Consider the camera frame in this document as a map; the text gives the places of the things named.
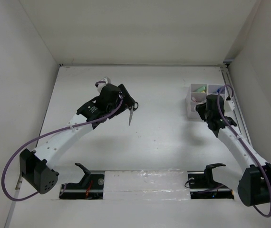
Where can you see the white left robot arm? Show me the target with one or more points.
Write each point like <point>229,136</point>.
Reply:
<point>36,166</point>

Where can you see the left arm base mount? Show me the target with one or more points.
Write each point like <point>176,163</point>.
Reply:
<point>90,187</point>

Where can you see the white compartment organizer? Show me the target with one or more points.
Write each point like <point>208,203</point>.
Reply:
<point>200,97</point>

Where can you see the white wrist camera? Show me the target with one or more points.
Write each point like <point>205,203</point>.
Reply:
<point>102,83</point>
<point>229,104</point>

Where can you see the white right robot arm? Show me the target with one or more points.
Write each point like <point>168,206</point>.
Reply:
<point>253,181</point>

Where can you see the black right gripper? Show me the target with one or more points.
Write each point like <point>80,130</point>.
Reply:
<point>200,109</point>

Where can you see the green highlighter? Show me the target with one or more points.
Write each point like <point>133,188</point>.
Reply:
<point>200,89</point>

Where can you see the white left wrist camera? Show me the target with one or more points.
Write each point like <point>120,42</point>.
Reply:
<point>102,83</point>

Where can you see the black handled scissors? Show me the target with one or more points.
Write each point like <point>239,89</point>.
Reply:
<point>132,109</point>

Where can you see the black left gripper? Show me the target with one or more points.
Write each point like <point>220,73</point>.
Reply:
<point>124,102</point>

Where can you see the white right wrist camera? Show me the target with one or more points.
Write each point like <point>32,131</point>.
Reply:
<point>229,104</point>

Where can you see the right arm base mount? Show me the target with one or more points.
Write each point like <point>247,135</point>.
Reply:
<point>202,186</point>

